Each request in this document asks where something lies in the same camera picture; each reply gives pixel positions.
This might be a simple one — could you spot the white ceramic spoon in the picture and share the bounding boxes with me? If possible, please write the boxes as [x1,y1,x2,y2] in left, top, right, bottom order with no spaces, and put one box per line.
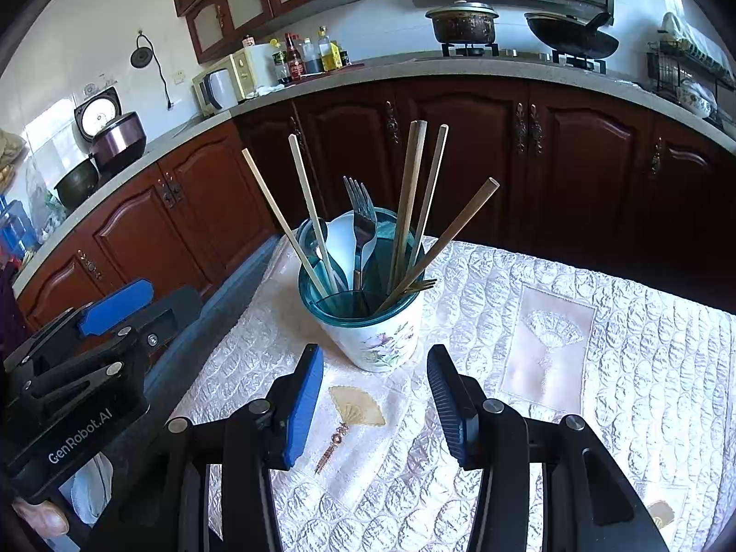
[319,211,380,294]

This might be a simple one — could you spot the black wire dish rack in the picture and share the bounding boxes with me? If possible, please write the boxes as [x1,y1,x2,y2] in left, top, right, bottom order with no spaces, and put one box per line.
[647,11,736,127]

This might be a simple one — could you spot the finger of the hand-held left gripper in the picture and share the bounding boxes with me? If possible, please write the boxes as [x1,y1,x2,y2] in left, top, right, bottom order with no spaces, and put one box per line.
[26,287,203,402]
[3,277,155,370]

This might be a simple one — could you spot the black wok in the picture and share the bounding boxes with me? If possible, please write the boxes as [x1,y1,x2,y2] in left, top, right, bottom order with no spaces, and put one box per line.
[523,10,621,60]

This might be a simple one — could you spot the white electric kettle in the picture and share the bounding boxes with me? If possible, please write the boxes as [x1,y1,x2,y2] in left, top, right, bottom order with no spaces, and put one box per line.
[202,68,239,111]

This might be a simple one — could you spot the maroon rice cooker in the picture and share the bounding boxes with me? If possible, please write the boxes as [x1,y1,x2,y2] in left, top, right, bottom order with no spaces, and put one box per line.
[74,86,146,176]

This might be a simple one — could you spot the lidded cooking pot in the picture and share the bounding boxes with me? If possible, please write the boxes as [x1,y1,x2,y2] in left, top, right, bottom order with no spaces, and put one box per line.
[425,1,500,45]

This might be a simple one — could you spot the blue water jug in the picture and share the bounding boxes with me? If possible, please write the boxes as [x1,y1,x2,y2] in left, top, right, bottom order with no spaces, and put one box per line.
[0,192,36,261]

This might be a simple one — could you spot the red label sauce bottle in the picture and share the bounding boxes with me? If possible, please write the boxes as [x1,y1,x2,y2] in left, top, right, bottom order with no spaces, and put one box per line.
[286,33,305,80]

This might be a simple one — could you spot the floral utensil holder teal rim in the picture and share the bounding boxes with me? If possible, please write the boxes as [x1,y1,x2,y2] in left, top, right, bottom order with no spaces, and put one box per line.
[297,207,427,373]

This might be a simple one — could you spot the gas stove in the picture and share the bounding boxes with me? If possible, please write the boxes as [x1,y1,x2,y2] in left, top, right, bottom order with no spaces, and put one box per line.
[440,41,609,75]

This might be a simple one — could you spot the patterned white bowl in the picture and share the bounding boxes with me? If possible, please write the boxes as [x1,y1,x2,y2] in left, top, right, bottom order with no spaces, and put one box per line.
[677,80,717,119]

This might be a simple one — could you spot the stone countertop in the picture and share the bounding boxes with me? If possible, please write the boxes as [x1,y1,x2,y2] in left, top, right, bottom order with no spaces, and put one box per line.
[11,52,736,300]

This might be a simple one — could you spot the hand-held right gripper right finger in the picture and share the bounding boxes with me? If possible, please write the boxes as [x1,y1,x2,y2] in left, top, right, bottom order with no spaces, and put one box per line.
[426,344,671,552]

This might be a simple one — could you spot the cream microwave oven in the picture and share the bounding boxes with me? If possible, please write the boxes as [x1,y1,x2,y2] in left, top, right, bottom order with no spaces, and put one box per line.
[191,49,257,117]

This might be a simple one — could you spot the person's left hand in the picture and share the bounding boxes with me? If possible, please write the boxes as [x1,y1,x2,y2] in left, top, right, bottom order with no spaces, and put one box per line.
[11,497,70,537]

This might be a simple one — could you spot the dark metal pot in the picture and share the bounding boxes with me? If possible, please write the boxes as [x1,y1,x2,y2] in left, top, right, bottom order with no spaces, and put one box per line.
[54,158,100,211]

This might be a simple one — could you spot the quilted cream tablecloth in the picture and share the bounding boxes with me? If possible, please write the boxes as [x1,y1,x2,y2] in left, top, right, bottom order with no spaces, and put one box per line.
[167,236,736,552]

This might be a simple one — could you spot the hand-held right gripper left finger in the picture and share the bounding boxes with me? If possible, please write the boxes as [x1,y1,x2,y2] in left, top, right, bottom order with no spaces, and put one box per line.
[86,344,326,552]

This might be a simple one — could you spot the yellow cooking oil bottle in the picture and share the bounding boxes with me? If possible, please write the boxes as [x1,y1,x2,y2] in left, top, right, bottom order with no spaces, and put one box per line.
[318,27,340,73]

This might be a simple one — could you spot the metal fork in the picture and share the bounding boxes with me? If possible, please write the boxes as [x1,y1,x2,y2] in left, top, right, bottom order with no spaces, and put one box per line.
[343,176,379,317]

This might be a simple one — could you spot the black hanging disc with cord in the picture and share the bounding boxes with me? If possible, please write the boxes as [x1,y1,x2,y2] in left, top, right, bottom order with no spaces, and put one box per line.
[130,30,174,111]

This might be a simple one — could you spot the wooden base cabinets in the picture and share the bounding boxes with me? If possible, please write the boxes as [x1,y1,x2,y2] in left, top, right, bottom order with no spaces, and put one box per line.
[14,77,736,328]

